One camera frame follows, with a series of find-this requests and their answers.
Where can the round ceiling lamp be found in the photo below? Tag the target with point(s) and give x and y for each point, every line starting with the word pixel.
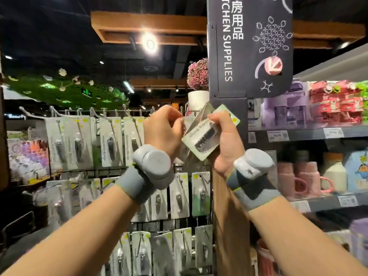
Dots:
pixel 150 43

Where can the pink flowers in white pot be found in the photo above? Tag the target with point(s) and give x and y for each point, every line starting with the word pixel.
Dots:
pixel 198 77

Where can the dark hanging aisle sign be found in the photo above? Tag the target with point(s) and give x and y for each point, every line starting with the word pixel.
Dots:
pixel 247 31

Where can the person's right hand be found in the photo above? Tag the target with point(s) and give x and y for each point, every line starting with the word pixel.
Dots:
pixel 230 146

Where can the row of pastel laundry bottles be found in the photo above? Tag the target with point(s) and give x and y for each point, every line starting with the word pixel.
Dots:
pixel 29 161

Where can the person's right forearm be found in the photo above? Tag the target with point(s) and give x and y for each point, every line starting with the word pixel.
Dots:
pixel 310 244

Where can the wooden ceiling frame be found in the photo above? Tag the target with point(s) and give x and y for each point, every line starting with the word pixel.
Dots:
pixel 149 23

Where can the wooden post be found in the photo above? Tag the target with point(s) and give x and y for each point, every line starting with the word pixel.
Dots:
pixel 230 227

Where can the person's left forearm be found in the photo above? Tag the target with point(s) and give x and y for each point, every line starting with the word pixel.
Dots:
pixel 69 244

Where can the wooden pillar panel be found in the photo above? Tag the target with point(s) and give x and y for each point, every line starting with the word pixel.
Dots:
pixel 3 140

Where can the green hanging ceiling decor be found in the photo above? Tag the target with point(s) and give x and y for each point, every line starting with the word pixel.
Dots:
pixel 63 92

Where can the blue cartoon box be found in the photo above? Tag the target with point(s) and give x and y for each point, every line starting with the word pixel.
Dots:
pixel 357 169

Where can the metal rail barrier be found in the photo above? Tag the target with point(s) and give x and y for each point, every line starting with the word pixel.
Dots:
pixel 17 227

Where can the rows of hung nail clipper packs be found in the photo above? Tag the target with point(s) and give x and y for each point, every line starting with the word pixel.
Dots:
pixel 75 143

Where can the person's left hand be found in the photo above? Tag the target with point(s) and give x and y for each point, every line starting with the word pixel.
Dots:
pixel 164 129

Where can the grey wrist tracker band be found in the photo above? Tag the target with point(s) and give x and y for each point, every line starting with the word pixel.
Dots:
pixel 253 163
pixel 152 163

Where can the grey kitchenware shelf unit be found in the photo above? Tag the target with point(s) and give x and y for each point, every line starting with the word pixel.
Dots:
pixel 299 135

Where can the purple boxed appliance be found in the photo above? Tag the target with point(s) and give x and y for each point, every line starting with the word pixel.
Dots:
pixel 284 109

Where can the row of pink red packs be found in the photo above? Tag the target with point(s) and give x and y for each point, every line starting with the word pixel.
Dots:
pixel 339 103

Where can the cream white jug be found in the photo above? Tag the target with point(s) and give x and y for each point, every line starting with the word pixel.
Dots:
pixel 334 178

